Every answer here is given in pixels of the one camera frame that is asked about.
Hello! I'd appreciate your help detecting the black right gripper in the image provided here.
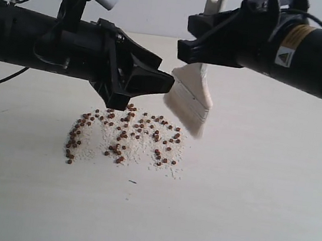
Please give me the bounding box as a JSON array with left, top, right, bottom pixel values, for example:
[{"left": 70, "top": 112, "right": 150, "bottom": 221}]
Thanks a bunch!
[{"left": 177, "top": 0, "right": 293, "bottom": 72}]

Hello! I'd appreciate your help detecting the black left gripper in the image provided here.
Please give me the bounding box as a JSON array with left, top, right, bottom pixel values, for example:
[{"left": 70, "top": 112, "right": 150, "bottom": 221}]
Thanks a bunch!
[{"left": 90, "top": 19, "right": 175, "bottom": 111}]

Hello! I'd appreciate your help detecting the white paint brush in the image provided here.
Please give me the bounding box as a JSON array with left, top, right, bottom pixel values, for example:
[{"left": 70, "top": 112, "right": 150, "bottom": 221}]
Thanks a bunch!
[{"left": 163, "top": 0, "right": 227, "bottom": 139}]

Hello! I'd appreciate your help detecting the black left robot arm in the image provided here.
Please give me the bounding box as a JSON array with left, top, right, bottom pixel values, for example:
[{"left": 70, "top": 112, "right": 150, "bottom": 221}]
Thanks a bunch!
[{"left": 0, "top": 0, "right": 174, "bottom": 111}]

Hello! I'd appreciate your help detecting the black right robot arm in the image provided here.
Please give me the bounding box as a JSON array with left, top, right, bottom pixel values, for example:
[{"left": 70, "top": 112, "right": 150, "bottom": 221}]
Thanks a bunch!
[{"left": 177, "top": 0, "right": 322, "bottom": 99}]

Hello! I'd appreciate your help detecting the red beans and rice pile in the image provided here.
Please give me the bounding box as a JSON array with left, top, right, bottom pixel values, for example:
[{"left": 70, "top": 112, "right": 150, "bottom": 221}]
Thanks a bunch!
[{"left": 64, "top": 104, "right": 187, "bottom": 179}]

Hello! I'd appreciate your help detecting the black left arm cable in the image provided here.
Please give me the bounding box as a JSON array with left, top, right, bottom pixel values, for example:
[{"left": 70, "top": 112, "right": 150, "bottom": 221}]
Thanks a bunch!
[{"left": 0, "top": 0, "right": 77, "bottom": 98}]

